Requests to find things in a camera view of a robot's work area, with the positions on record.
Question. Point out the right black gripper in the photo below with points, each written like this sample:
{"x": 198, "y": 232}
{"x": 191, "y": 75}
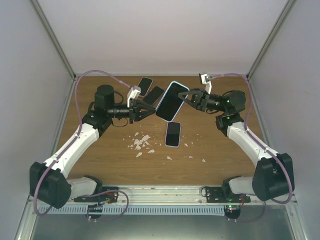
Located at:
{"x": 199, "y": 99}

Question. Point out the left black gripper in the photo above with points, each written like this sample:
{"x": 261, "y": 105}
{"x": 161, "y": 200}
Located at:
{"x": 135, "y": 110}

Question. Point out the light blue phone case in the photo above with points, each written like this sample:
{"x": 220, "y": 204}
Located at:
{"x": 172, "y": 83}

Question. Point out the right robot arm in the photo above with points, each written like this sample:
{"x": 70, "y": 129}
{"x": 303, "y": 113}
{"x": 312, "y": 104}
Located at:
{"x": 273, "y": 177}

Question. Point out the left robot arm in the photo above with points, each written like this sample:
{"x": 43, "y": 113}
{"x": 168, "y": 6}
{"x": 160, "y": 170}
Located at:
{"x": 48, "y": 181}

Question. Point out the phone in grey case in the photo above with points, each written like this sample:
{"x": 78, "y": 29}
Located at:
{"x": 153, "y": 95}

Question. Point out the phone in white case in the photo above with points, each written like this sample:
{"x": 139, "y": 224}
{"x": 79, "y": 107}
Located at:
{"x": 144, "y": 85}

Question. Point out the phone in lilac case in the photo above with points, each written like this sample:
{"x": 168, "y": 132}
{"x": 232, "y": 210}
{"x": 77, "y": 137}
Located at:
{"x": 173, "y": 134}

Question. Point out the white debris pile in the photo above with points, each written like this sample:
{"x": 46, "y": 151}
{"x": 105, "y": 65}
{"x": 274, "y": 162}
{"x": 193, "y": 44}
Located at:
{"x": 141, "y": 144}

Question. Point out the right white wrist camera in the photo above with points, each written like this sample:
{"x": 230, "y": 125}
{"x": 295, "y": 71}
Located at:
{"x": 205, "y": 80}

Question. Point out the aluminium rail frame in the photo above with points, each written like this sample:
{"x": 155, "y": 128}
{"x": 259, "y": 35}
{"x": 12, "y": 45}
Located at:
{"x": 131, "y": 194}

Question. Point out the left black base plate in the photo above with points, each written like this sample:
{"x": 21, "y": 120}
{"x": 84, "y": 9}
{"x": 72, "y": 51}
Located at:
{"x": 106, "y": 198}

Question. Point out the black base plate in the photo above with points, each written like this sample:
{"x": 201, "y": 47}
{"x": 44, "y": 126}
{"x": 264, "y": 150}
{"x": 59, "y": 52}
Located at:
{"x": 106, "y": 198}
{"x": 216, "y": 194}

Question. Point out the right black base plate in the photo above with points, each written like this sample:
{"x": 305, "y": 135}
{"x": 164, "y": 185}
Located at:
{"x": 216, "y": 194}

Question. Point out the grey slotted cable duct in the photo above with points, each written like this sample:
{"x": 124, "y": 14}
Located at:
{"x": 206, "y": 210}

